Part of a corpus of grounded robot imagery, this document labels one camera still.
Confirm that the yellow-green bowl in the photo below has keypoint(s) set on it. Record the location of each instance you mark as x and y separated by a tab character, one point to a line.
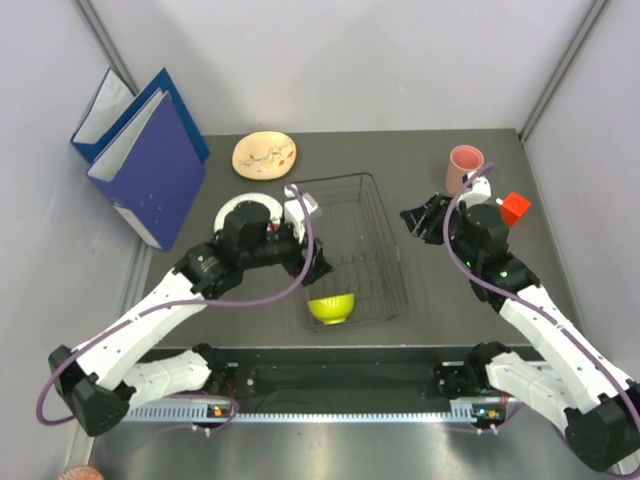
332	310

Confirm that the blue binder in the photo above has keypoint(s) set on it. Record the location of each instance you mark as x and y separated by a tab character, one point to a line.
114	104
150	172

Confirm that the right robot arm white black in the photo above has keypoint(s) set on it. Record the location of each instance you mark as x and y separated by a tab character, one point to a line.
590	401

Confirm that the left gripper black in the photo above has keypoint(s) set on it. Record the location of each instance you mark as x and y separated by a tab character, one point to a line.
319	267

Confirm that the aluminium rail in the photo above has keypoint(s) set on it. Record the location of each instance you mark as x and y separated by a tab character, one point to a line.
468	404

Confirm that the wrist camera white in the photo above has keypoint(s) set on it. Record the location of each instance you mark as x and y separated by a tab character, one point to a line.
477	192
294	215

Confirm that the red cube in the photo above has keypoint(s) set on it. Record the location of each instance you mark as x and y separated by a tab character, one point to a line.
513	207

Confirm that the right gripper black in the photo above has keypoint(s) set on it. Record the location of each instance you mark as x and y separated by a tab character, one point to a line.
433	213

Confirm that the white plate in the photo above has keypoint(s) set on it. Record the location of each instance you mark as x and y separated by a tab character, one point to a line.
273	206

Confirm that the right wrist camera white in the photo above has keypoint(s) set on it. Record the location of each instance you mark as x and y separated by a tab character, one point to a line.
477	192

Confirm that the black wire dish rack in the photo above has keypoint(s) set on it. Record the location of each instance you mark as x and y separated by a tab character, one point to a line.
358	242

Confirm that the pink cup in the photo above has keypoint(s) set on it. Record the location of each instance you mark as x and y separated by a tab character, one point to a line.
466	158
456	172

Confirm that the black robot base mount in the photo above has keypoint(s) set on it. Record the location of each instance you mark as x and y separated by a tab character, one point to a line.
327	380

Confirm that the rear blue binder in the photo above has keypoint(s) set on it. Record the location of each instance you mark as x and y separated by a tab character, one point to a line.
114	104

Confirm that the front blue binder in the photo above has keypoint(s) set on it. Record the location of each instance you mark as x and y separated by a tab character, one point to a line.
150	172

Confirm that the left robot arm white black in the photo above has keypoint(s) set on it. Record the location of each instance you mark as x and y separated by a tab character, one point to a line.
103	379

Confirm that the beige floral plate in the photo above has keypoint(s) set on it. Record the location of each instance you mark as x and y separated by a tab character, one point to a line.
264	155

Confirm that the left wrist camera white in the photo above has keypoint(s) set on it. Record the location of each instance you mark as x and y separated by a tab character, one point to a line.
294	215

